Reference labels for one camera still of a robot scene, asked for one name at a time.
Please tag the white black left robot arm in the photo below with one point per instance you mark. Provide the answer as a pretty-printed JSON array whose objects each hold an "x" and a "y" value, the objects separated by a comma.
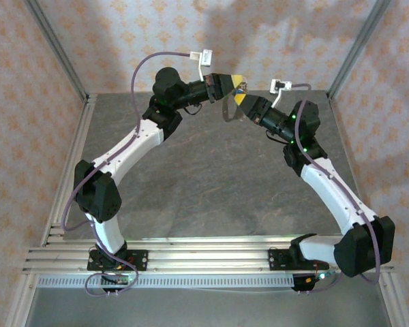
[{"x": 129, "y": 146}]

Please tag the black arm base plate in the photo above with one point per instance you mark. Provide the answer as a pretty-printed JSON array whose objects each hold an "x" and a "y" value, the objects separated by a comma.
[
  {"x": 276, "y": 260},
  {"x": 139, "y": 260}
]

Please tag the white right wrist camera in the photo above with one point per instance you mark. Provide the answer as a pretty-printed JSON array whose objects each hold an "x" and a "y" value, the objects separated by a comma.
[{"x": 279, "y": 85}]

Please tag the grey metal sheet panel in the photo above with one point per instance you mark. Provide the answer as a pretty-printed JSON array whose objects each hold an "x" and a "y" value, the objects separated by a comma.
[{"x": 204, "y": 310}]

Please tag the key with blue cap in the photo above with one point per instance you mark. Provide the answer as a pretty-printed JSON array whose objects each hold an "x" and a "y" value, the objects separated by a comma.
[{"x": 239, "y": 90}]

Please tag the small circuit board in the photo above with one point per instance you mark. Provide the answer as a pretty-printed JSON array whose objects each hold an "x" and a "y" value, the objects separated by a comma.
[
  {"x": 306, "y": 281},
  {"x": 121, "y": 280}
]

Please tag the aluminium frame post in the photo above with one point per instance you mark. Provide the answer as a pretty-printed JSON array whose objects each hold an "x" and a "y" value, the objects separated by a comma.
[
  {"x": 55, "y": 44},
  {"x": 359, "y": 44}
]

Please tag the aluminium base rail beam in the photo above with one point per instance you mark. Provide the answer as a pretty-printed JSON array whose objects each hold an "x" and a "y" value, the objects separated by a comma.
[{"x": 208, "y": 253}]

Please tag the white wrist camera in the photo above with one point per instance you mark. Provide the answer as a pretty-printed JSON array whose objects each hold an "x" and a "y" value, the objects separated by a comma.
[
  {"x": 206, "y": 57},
  {"x": 279, "y": 85}
]

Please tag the aluminium lower frame bar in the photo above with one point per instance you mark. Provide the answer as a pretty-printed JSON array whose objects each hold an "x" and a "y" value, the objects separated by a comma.
[
  {"x": 18, "y": 303},
  {"x": 397, "y": 306}
]

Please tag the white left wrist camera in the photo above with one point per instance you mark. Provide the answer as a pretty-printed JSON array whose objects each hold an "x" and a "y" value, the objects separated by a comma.
[{"x": 206, "y": 57}]

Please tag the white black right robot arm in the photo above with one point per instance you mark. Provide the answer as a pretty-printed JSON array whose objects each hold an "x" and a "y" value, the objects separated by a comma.
[{"x": 334, "y": 194}]

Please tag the aluminium side rail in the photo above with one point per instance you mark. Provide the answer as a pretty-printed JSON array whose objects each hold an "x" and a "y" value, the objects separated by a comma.
[
  {"x": 341, "y": 126},
  {"x": 75, "y": 146}
]

